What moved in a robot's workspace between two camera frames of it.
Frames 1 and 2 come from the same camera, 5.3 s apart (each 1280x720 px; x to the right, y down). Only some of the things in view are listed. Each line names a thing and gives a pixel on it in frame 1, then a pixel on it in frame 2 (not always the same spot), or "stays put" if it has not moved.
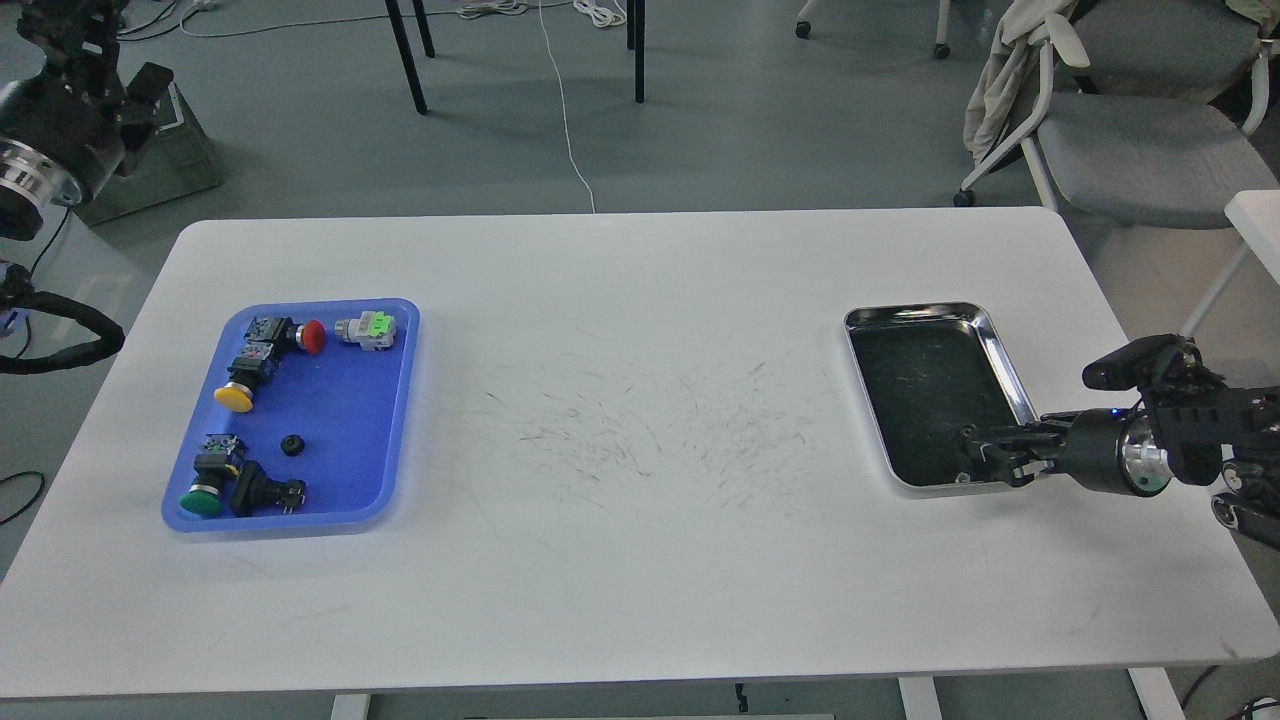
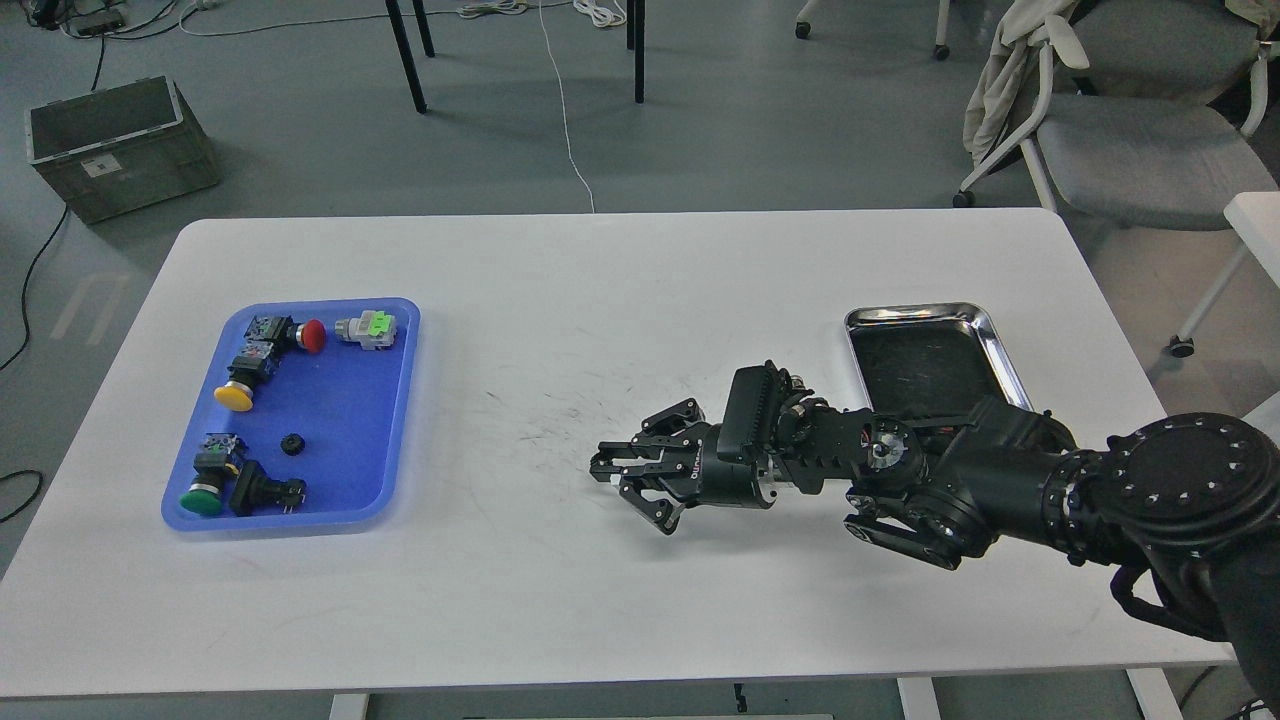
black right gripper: [1094, 449] to [701, 476]
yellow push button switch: [253, 365] stays put
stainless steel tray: [927, 372] stays put
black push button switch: [254, 491] stays put
